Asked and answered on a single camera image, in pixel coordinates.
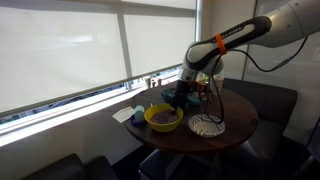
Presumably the blue round lid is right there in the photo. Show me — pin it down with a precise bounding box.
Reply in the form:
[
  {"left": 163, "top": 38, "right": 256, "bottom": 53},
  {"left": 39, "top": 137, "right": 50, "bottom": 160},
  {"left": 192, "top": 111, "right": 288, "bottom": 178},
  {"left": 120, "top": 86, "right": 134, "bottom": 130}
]
[{"left": 130, "top": 115, "right": 147, "bottom": 128}]

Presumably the white roller window blind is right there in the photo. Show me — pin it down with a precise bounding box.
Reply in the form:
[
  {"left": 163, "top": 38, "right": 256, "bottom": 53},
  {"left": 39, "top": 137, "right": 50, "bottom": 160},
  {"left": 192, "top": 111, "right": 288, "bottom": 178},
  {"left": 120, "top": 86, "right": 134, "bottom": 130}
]
[{"left": 0, "top": 0, "right": 197, "bottom": 116}]

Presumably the clear plastic cup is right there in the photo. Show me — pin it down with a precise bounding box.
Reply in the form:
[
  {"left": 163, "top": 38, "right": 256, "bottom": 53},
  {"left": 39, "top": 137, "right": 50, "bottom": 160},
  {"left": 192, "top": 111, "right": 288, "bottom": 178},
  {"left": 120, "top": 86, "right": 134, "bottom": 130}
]
[{"left": 213, "top": 72, "right": 224, "bottom": 92}]

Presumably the black white patterned bowl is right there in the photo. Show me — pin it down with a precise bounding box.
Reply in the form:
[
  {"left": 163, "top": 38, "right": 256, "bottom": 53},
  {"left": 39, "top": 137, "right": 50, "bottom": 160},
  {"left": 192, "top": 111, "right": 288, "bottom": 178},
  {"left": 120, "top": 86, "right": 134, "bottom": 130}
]
[{"left": 188, "top": 114, "right": 225, "bottom": 138}]

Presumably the yellow bowl with colourful beads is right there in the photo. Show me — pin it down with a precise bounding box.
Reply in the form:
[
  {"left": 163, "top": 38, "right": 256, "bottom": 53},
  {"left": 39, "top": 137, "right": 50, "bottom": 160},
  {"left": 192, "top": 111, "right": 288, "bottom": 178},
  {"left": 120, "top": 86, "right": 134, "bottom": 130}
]
[{"left": 144, "top": 104, "right": 183, "bottom": 133}]

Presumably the dark blue bowl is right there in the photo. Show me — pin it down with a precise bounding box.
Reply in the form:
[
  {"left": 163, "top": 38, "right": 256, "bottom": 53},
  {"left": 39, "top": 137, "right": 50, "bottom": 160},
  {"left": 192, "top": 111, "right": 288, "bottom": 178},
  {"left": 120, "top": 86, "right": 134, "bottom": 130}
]
[{"left": 161, "top": 88, "right": 175, "bottom": 104}]

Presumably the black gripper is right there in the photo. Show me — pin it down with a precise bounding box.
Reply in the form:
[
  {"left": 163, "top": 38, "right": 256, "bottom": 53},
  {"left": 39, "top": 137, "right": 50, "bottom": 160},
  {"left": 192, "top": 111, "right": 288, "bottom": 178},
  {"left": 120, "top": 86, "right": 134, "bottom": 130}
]
[{"left": 170, "top": 80, "right": 191, "bottom": 109}]

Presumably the white paper napkin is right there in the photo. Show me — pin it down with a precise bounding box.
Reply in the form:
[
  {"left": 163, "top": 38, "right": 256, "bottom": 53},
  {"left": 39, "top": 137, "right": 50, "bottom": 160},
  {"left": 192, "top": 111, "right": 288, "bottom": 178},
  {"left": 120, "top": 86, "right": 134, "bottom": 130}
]
[{"left": 112, "top": 106, "right": 134, "bottom": 123}]

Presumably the dark cushioned bench seat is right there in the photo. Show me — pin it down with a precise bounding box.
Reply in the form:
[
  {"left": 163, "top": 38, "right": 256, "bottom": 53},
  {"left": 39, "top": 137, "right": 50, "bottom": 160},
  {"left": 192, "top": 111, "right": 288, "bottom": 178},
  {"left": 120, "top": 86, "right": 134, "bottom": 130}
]
[{"left": 223, "top": 79, "right": 298, "bottom": 167}]

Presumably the orange band on arm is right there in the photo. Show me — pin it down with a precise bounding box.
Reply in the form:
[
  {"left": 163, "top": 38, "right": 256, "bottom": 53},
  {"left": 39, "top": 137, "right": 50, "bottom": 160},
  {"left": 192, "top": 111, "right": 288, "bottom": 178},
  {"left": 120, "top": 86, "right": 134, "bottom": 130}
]
[{"left": 215, "top": 34, "right": 227, "bottom": 55}]

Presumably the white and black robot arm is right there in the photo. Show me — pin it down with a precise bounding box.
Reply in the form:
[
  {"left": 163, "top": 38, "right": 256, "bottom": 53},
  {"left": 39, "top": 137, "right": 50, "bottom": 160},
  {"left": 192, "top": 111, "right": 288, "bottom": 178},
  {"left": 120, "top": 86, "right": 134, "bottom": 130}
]
[{"left": 169, "top": 0, "right": 320, "bottom": 109}]

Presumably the round wooden table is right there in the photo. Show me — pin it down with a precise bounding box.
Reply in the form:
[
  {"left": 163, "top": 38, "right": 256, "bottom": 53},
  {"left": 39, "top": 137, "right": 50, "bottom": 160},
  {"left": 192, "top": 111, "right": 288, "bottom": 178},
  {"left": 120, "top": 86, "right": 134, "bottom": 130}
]
[{"left": 124, "top": 89, "right": 258, "bottom": 154}]

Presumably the light blue bottle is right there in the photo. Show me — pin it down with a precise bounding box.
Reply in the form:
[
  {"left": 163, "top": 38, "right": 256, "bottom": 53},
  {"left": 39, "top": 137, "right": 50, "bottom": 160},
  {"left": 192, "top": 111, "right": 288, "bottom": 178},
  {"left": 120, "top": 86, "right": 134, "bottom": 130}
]
[{"left": 134, "top": 105, "right": 145, "bottom": 122}]

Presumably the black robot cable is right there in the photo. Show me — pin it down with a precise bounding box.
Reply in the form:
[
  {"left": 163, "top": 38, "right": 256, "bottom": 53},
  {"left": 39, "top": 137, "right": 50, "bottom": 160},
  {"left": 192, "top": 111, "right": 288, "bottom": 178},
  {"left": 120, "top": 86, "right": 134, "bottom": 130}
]
[{"left": 201, "top": 35, "right": 309, "bottom": 125}]

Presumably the black chair bottom left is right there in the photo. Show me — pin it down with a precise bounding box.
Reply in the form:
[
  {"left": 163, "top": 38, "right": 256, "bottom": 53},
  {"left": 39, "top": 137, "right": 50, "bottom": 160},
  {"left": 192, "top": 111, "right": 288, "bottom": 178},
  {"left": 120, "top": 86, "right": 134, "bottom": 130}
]
[{"left": 21, "top": 153, "right": 119, "bottom": 180}]

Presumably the small teal bowl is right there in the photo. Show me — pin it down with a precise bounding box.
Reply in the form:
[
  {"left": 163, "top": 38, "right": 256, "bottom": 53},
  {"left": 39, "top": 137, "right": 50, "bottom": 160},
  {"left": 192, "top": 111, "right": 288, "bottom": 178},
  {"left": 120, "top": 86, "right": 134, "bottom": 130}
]
[{"left": 187, "top": 95, "right": 201, "bottom": 106}]

